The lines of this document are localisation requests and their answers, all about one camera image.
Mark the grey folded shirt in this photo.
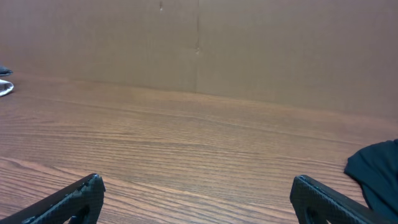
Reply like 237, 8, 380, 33
0, 65, 13, 77

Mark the dark navy t-shirt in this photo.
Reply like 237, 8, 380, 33
344, 139, 397, 221

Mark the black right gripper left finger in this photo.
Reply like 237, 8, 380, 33
1, 174, 106, 224

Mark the beige folded shirt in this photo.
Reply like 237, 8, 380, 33
0, 80, 14, 97

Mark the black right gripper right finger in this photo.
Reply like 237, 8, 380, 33
290, 175, 395, 224

